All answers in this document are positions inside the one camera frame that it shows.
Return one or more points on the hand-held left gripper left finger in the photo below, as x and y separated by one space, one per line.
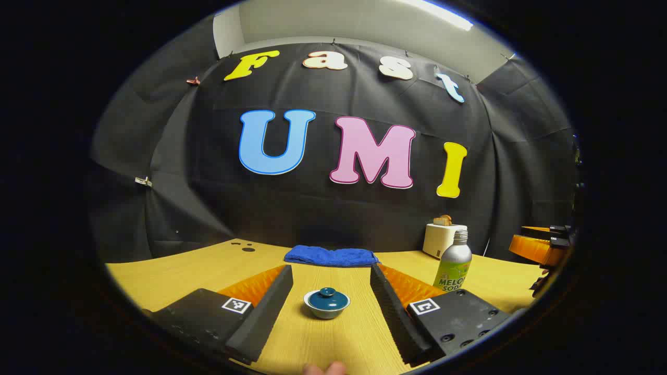
266 312

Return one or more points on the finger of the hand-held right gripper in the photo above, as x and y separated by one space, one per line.
536 250
557 229

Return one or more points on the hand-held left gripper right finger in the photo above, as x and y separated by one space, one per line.
396 317

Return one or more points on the white and teal teacup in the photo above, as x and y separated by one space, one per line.
325 314

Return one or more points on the silver green water bottle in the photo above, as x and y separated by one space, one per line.
456 258

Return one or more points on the blue folded towel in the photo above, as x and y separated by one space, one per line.
331 256

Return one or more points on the white toaster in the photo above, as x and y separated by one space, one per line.
435 240

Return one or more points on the toast slice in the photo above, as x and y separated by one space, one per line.
443 220

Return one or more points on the black backdrop cloth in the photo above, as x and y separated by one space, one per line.
312 208

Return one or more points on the white cloth clip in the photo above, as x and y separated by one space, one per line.
143 181

